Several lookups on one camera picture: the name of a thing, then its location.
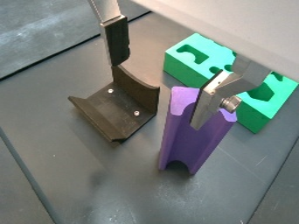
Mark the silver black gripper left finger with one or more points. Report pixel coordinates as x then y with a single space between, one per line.
114 29

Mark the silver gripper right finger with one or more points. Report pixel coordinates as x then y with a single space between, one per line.
219 92

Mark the purple arch block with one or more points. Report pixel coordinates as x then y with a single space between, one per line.
186 144

